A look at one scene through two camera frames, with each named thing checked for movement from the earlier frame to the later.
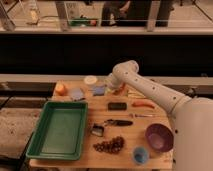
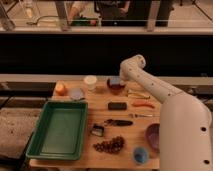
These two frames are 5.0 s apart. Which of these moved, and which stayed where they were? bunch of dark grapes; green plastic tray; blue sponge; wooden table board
Moved: blue sponge
Stayed: green plastic tray; wooden table board; bunch of dark grapes
